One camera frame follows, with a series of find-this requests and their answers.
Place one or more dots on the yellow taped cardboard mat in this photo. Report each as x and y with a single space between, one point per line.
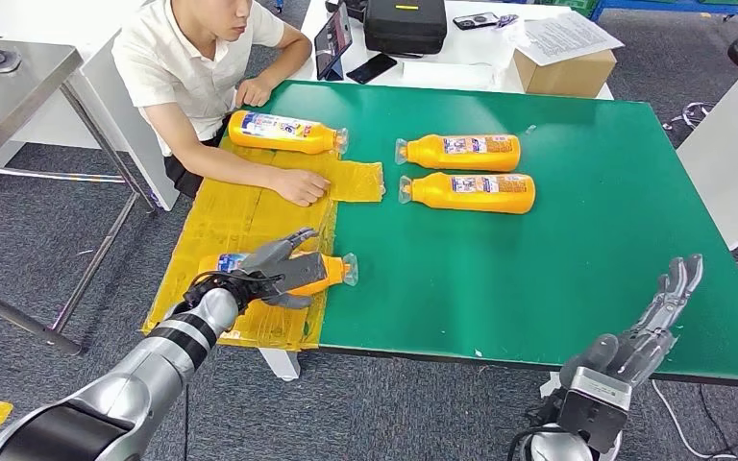
248 216

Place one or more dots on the small grey metal part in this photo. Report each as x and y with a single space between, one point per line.
7 60

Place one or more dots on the tablet in blue stand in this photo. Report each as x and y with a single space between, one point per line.
332 40

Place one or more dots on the black device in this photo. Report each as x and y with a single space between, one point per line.
356 7

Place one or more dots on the white table foot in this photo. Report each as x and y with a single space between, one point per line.
280 364
550 385

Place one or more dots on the person's right hand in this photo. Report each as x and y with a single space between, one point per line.
302 188

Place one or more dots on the person's left hand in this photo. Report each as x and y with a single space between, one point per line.
254 92

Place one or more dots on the black smartphone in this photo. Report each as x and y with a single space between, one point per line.
371 69

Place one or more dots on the brown cardboard box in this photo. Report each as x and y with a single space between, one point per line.
565 78

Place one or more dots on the orange plastic bottle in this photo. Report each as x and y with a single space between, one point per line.
337 270
474 195
280 132
461 154

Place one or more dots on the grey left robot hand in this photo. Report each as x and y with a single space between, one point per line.
286 267

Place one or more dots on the stainless steel table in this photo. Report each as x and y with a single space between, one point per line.
0 98

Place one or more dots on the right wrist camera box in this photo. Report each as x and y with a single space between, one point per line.
601 387

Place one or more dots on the person's right forearm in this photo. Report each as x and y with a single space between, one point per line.
229 167

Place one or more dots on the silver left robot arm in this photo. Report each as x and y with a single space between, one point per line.
140 382

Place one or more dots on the person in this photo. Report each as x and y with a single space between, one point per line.
172 63

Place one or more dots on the white table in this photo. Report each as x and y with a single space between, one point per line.
467 48

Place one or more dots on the black carrying case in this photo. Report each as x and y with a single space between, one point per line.
404 27

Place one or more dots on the green plastic crate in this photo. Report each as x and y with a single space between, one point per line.
573 5

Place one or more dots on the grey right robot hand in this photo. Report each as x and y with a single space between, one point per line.
643 343

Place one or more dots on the printed paper sheet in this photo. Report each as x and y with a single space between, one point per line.
565 35

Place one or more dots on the white table panel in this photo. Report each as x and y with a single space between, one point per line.
733 162

